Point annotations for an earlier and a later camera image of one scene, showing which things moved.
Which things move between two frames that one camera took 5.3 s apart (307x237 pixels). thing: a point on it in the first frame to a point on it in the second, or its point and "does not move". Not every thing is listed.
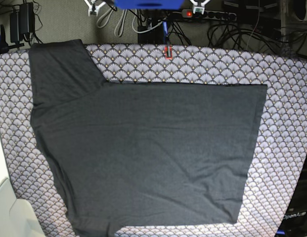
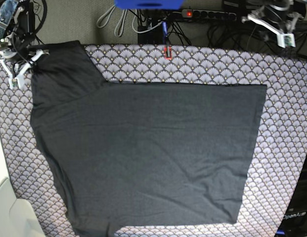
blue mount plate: x=149 y=5 does not move
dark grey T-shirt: x=127 y=154 does not move
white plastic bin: x=14 y=217 does not move
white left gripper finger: x=196 y=6 to x=283 y=21
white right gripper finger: x=93 y=8 to x=16 y=56
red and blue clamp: x=168 y=47 does not move
